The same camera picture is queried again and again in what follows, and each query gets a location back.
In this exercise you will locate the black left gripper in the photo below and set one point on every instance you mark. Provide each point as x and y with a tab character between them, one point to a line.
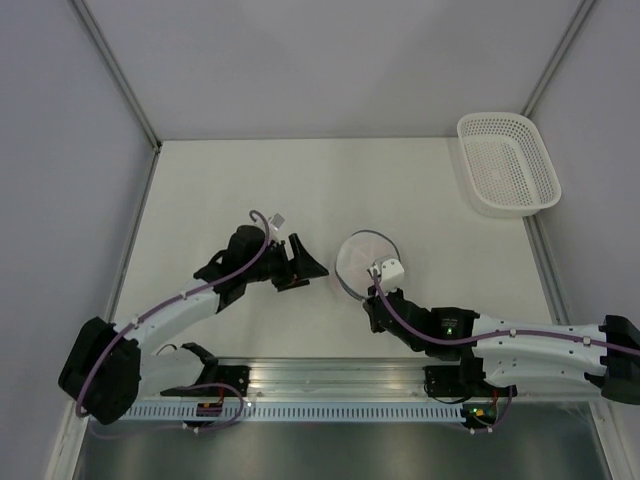
306	267

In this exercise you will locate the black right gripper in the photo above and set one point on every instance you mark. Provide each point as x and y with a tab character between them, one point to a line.
371	298

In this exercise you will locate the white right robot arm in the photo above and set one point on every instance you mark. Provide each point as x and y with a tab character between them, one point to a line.
511	357

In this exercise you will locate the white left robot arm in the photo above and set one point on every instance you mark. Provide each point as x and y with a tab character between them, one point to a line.
214	287

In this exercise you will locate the white perforated plastic basket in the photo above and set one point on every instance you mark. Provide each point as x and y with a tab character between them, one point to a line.
506	169

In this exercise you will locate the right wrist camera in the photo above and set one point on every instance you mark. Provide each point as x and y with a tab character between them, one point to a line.
389	272

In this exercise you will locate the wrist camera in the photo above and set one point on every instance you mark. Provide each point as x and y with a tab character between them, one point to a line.
276	224
389	272

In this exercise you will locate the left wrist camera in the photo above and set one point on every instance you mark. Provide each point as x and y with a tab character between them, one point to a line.
276	224

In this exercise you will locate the aluminium frame rail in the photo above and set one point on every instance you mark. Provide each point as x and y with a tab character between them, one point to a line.
330	377

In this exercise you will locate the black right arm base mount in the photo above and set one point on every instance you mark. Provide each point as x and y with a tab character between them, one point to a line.
454	384

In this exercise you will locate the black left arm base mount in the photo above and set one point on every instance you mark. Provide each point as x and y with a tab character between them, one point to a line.
236	376

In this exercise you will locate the white slotted cable duct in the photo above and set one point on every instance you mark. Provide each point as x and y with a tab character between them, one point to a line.
313	412

